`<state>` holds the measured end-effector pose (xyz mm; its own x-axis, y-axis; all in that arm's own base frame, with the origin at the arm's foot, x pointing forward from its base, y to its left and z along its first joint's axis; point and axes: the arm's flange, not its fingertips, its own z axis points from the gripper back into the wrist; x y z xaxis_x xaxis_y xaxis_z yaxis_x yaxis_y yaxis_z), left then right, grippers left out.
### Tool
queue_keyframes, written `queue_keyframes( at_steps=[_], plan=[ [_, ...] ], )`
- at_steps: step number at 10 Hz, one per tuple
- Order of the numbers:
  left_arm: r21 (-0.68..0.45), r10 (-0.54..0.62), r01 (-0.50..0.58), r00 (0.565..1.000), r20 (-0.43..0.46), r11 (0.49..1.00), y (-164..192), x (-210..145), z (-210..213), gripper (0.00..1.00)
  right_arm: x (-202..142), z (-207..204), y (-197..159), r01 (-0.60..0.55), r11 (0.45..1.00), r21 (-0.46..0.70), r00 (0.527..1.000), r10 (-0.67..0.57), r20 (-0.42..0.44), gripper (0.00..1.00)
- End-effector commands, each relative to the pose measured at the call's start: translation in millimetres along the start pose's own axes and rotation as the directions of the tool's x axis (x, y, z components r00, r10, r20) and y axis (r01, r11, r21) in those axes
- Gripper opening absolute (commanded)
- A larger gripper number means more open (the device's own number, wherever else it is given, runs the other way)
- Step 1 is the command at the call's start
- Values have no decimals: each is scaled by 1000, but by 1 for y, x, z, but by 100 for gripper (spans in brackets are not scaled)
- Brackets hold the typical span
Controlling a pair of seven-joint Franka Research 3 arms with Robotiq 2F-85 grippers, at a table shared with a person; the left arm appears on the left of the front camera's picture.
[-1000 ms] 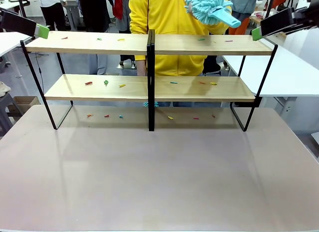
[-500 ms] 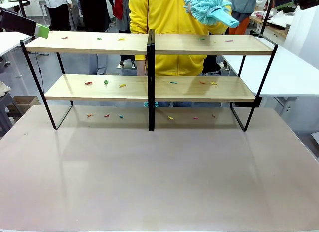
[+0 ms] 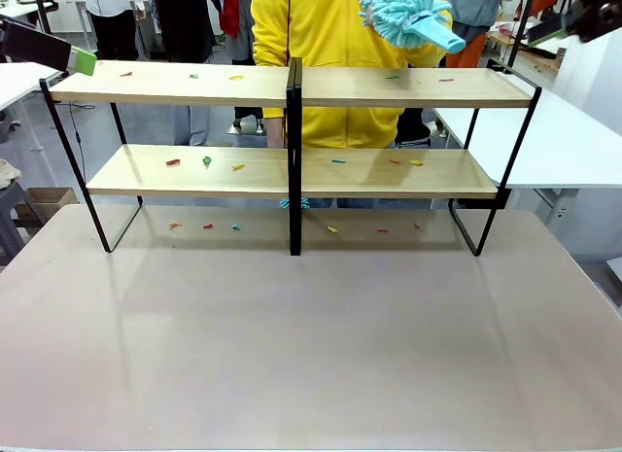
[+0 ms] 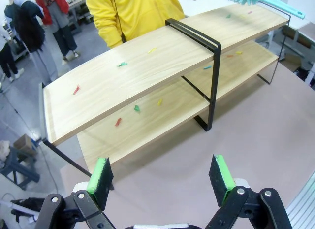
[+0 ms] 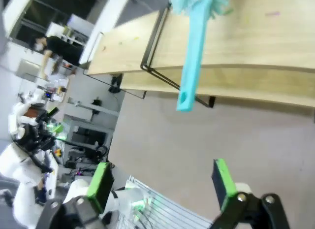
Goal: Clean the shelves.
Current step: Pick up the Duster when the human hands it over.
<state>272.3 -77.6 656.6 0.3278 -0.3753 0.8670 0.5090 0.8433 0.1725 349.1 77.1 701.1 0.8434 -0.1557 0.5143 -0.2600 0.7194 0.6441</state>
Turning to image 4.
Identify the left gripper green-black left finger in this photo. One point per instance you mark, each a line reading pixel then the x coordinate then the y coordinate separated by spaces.
pixel 102 184

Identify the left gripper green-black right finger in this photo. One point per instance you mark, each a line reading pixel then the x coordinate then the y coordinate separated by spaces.
pixel 219 179

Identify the black bag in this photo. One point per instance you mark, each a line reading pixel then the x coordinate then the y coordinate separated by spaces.
pixel 29 202

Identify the grey step stool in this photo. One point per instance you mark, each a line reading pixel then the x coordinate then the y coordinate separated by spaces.
pixel 17 170

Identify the small cardboard box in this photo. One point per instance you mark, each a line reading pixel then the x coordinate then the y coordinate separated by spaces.
pixel 23 142

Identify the yellow paper scrap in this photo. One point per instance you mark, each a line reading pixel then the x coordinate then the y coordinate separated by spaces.
pixel 160 102
pixel 238 52
pixel 243 16
pixel 151 50

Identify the beige cloth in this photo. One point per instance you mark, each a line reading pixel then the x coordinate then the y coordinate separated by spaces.
pixel 3 150

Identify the blue paper scrap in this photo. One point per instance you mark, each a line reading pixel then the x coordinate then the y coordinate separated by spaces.
pixel 207 67

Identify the person in white top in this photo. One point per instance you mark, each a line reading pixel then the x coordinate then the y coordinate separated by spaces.
pixel 5 56

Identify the person with long dark hair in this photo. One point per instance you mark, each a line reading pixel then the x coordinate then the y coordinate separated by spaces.
pixel 27 29

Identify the white background work table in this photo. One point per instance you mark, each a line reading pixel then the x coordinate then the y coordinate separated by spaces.
pixel 302 27

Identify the person in yellow hoodie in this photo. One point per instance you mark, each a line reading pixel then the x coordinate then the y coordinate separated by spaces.
pixel 137 12

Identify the grey workbench table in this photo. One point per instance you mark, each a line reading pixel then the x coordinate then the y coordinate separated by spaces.
pixel 76 7

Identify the person in red jacket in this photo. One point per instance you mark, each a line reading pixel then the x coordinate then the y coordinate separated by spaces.
pixel 59 2

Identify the aluminium profile rail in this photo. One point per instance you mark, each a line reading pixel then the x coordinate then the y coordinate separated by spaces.
pixel 304 204

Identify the two-tier wooden shelf black frame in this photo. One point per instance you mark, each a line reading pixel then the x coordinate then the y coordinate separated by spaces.
pixel 147 74

